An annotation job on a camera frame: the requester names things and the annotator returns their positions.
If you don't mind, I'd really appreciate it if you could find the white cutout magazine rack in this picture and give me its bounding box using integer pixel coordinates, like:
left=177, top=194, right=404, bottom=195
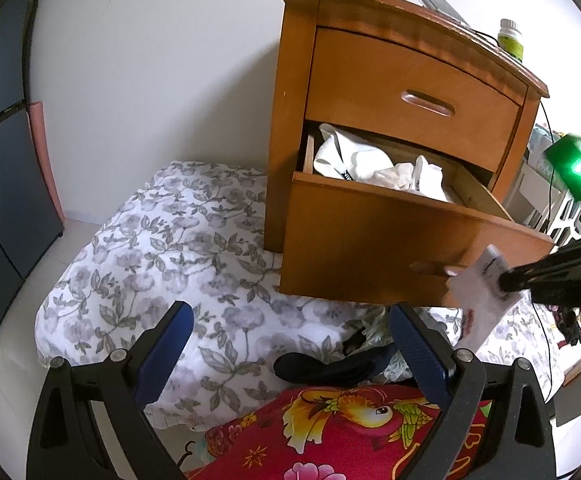
left=503, top=125, right=581, bottom=246

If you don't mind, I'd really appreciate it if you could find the wooden drawer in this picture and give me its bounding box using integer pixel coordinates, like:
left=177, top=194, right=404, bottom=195
left=280, top=122, right=553, bottom=307
left=306, top=28, right=530, bottom=172

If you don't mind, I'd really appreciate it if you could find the white garment with black label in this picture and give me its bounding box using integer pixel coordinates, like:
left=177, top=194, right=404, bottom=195
left=313, top=124, right=394, bottom=182

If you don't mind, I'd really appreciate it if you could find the pink board by cabinet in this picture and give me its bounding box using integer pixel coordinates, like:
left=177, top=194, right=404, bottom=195
left=28, top=101, right=66, bottom=222

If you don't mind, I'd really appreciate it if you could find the green pill bottle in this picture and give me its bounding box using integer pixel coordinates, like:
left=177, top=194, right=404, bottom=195
left=497, top=18, right=524, bottom=63

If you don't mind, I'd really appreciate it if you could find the black charger cable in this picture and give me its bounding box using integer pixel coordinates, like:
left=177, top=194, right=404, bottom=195
left=469, top=29, right=560, bottom=231

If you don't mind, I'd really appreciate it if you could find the dark blue cabinet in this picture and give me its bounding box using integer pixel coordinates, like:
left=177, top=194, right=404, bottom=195
left=0, top=0, right=64, bottom=326

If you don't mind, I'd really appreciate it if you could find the floral grey white quilt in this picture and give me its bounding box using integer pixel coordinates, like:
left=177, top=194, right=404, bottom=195
left=33, top=160, right=564, bottom=432

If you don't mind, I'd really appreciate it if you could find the colourful trinket pile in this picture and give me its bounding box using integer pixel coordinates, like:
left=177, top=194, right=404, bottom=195
left=550, top=306, right=581, bottom=346

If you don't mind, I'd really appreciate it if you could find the navy blue garment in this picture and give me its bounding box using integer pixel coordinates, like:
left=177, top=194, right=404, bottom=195
left=273, top=344, right=397, bottom=388

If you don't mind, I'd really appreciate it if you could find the white small cloth with label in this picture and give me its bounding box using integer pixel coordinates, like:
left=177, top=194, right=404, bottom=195
left=447, top=245, right=522, bottom=353

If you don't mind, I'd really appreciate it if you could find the pale green lace garment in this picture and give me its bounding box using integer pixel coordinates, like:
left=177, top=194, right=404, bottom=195
left=341, top=307, right=413, bottom=384

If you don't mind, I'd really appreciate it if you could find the wooden nightstand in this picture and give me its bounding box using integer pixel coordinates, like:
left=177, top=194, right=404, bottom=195
left=262, top=0, right=551, bottom=256

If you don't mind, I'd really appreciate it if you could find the phone on nightstand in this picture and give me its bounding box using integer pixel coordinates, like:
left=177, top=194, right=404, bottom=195
left=421, top=0, right=469, bottom=27

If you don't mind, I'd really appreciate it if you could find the red floral cushion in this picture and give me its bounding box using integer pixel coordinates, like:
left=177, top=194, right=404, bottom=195
left=184, top=383, right=495, bottom=480

